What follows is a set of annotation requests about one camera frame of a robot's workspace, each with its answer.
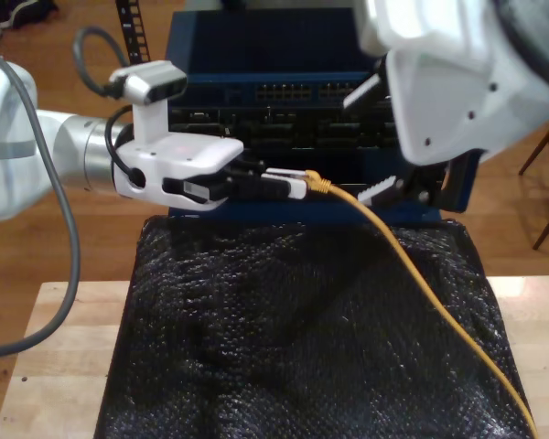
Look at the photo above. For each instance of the blue network switch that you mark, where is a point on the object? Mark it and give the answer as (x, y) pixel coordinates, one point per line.
(265, 46)

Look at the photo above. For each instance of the dark sneaker white sole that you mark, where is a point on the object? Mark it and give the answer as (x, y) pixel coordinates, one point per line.
(27, 11)

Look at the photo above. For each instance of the black rack server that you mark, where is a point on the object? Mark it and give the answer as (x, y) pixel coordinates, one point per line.
(279, 132)

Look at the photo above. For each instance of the brown wooden chair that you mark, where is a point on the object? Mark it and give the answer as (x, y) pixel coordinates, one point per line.
(542, 145)

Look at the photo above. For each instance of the black rack shelf tray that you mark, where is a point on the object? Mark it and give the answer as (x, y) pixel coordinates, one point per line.
(338, 167)

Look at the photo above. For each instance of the blue rack base plate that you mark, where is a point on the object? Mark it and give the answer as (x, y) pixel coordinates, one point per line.
(279, 215)

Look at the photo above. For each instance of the black bubble wrap mat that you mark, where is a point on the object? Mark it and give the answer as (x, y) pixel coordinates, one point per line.
(302, 343)

